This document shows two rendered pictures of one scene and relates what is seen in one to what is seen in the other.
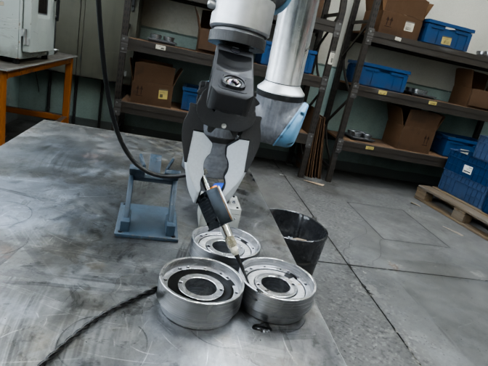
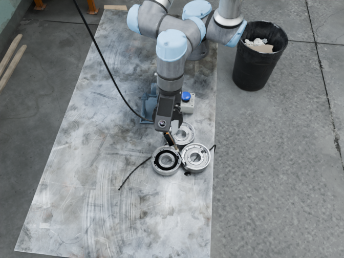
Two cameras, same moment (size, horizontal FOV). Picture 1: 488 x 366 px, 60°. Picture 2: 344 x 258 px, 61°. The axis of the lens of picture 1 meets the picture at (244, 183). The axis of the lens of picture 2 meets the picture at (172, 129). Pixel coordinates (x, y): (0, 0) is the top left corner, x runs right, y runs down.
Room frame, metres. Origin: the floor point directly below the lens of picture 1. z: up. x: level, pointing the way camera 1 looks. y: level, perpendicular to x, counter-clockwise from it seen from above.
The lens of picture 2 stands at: (0.02, -0.12, 1.76)
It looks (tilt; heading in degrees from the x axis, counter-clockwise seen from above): 58 degrees down; 17
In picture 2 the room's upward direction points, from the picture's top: 1 degrees clockwise
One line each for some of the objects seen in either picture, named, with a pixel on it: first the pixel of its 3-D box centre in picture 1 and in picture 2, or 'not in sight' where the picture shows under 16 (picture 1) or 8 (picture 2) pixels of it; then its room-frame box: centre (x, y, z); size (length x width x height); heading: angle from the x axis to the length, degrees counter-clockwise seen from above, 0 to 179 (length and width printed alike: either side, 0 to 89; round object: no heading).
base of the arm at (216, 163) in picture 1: (213, 151); (193, 41); (1.06, 0.09, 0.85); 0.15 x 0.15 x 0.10
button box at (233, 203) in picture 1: (218, 209); (185, 101); (0.73, 0.04, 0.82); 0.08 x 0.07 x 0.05; 12
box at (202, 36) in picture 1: (218, 33); not in sight; (4.14, 0.52, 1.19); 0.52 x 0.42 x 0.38; 102
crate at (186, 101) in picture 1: (208, 100); not in sight; (4.16, 0.51, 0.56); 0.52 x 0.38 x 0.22; 99
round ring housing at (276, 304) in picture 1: (274, 290); (195, 158); (0.50, -0.07, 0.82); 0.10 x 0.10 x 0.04
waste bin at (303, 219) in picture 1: (279, 265); (255, 59); (1.74, -0.24, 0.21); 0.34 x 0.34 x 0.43
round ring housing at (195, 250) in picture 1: (224, 251); (180, 135); (0.57, 0.01, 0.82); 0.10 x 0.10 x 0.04
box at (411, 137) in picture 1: (409, 127); not in sight; (4.59, -1.62, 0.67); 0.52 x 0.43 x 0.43; 102
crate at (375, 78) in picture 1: (375, 76); not in sight; (4.48, -1.09, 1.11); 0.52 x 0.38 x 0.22; 102
